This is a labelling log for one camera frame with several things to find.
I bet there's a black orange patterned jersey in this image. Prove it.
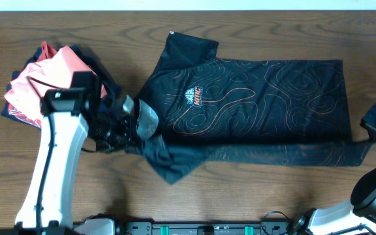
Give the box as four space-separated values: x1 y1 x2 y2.
134 32 371 184

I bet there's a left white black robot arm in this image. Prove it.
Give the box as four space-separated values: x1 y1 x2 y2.
0 72 136 235

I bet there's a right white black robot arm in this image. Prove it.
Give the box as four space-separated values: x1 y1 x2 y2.
287 104 376 234

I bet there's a folded salmon pink shirt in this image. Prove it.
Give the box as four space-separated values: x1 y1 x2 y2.
4 42 93 121

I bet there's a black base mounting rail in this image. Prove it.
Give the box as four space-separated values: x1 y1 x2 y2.
72 213 306 235

